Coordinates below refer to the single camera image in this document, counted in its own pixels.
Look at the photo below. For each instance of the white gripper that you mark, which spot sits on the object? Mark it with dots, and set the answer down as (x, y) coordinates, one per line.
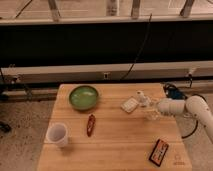
(165, 106)

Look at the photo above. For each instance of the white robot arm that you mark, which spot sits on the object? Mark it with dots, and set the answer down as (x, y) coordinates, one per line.
(194, 107)

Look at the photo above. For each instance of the black orange card box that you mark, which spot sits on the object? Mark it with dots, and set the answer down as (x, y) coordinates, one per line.
(159, 152)

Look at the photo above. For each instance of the red chili pepper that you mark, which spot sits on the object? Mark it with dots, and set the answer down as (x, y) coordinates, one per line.
(90, 125)

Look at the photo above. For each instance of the green ceramic bowl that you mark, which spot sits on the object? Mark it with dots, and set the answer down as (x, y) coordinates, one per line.
(83, 97)

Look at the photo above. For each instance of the white plastic cup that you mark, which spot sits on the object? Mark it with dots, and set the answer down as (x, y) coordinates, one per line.
(57, 134)

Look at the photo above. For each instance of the white baseboard rail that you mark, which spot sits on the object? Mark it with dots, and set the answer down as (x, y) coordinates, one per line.
(110, 72)

